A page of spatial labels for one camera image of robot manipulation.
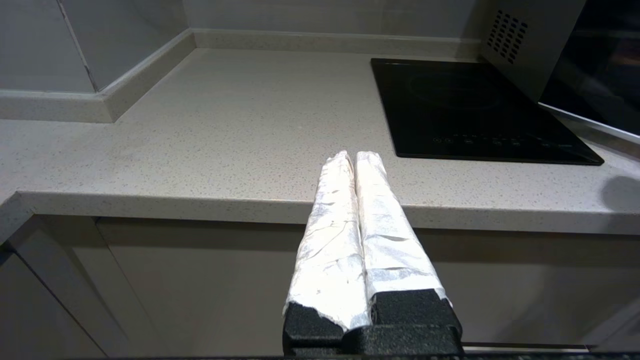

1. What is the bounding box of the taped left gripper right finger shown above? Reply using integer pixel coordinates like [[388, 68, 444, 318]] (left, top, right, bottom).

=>
[[354, 150, 462, 329]]

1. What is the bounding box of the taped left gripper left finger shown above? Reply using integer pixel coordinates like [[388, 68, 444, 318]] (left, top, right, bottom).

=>
[[282, 150, 372, 354]]

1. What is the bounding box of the beige cabinet door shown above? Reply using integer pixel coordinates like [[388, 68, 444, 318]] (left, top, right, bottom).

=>
[[15, 216, 171, 360], [96, 219, 640, 358]]

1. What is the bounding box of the black induction cooktop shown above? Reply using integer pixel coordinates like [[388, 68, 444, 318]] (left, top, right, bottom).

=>
[[370, 58, 605, 166]]

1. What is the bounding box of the beige cabinet corner panel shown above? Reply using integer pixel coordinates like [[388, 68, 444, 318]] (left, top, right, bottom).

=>
[[0, 247, 103, 360]]

